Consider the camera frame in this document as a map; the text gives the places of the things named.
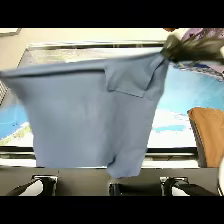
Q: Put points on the blue-grey garment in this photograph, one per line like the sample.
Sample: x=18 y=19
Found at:
x=83 y=116

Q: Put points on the purple patterned garment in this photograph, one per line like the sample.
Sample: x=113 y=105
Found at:
x=213 y=68

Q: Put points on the silver frame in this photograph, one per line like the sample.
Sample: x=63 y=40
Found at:
x=173 y=164

